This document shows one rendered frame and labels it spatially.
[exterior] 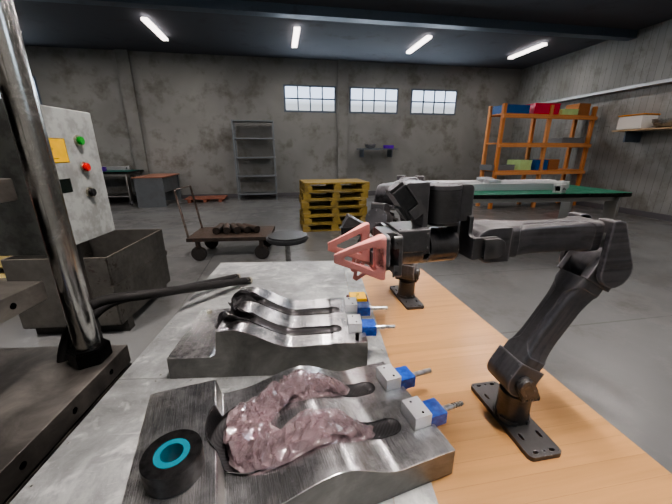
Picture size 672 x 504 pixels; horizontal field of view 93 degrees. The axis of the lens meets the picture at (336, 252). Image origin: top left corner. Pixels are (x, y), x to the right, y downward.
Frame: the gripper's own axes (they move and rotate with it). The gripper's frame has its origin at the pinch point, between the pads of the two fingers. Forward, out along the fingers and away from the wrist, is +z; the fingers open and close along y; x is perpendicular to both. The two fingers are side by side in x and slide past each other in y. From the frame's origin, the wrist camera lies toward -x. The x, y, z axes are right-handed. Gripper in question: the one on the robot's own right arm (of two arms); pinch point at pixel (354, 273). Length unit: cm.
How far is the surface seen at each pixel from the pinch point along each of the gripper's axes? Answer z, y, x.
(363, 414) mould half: 13.9, 37.3, 5.6
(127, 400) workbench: 45, 25, -38
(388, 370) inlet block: 8.5, 27.7, 10.4
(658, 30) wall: -571, -633, 461
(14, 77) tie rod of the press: -6, 9, -88
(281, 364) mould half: 25.2, 17.8, -9.0
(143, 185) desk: 261, -731, -367
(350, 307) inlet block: 9.3, 2.5, 3.7
